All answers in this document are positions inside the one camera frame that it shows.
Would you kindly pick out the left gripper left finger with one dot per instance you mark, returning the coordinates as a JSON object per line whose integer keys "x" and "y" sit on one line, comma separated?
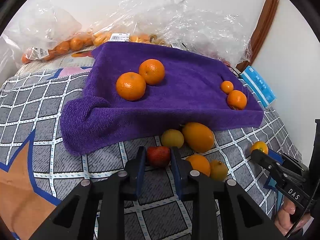
{"x": 135, "y": 169}

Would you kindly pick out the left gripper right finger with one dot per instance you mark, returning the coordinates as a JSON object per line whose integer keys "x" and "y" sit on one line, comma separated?
{"x": 180, "y": 170}

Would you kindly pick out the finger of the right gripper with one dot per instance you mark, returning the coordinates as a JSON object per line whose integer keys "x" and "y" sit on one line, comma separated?
{"x": 288, "y": 183}
{"x": 289, "y": 163}

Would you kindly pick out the small red tomato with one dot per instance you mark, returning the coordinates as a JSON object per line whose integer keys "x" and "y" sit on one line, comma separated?
{"x": 158, "y": 156}

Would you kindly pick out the small orange tangerine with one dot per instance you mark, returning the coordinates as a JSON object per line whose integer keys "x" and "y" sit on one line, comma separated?
{"x": 259, "y": 145}

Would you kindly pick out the large orange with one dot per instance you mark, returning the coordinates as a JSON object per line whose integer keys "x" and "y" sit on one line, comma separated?
{"x": 198, "y": 136}

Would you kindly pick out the yellow green small fruit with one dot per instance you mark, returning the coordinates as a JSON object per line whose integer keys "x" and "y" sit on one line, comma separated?
{"x": 172, "y": 138}
{"x": 218, "y": 170}

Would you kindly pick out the right hand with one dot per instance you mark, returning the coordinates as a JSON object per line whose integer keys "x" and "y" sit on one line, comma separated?
{"x": 283, "y": 222}

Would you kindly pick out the blue tissue pack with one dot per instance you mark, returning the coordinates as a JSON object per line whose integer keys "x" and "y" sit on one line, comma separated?
{"x": 258, "y": 85}

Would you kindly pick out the purple towel covered tray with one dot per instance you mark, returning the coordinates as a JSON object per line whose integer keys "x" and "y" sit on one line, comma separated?
{"x": 190, "y": 92}

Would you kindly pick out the grey checkered table cloth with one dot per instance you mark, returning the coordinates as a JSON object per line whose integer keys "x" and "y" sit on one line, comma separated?
{"x": 48, "y": 147}

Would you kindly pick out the clear bag of tangerines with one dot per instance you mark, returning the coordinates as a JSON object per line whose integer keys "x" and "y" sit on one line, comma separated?
{"x": 80, "y": 41}

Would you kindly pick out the large clear plastic bag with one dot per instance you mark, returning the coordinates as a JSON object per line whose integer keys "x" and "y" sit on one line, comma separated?
{"x": 173, "y": 24}

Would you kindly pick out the white plastic bag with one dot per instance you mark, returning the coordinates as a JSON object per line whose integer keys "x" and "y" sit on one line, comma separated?
{"x": 33, "y": 35}

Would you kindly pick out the brown wooden door frame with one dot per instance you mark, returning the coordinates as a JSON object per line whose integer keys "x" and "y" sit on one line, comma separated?
{"x": 261, "y": 31}

